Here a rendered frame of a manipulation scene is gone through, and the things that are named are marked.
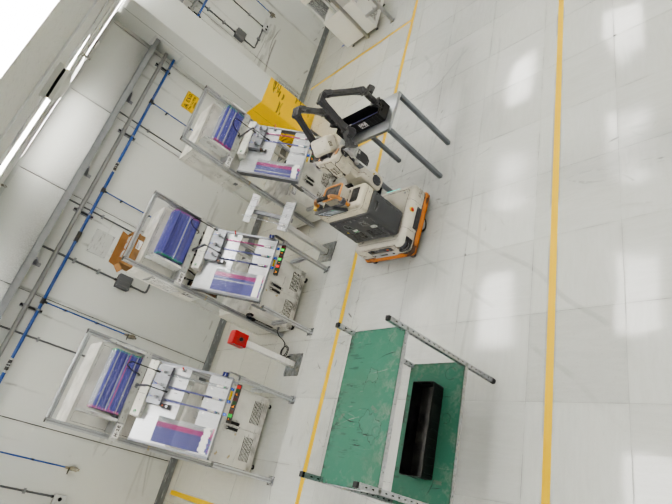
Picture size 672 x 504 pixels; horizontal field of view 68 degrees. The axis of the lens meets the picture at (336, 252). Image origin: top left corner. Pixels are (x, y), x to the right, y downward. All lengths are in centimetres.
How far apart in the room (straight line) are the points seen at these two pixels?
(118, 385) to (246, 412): 122
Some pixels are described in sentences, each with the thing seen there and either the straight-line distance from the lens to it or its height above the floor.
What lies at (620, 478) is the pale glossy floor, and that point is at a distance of 318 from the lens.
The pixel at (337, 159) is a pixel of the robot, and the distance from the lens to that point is 430.
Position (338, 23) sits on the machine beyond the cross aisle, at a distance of 851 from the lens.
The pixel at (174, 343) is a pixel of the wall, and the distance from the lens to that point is 657.
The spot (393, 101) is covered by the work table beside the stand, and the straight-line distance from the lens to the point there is 478.
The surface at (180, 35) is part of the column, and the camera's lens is 740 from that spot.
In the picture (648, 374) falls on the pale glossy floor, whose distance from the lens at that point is 326.
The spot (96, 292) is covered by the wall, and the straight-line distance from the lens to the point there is 631.
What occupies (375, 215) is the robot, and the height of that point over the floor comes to 60.
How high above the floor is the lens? 295
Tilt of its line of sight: 32 degrees down
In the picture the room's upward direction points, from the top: 57 degrees counter-clockwise
